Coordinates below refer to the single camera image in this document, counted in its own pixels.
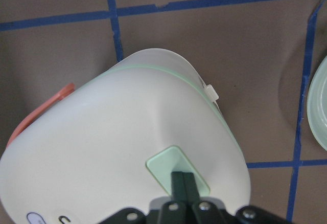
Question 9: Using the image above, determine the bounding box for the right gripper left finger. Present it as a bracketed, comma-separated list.
[147, 171, 187, 223]

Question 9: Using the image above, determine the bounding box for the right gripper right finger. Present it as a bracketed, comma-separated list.
[182, 172, 227, 223]

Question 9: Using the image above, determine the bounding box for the white rice cooker orange handle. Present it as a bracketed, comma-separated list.
[1, 49, 251, 223]

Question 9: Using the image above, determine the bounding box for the far pale green plate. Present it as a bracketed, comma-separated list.
[307, 57, 326, 150]

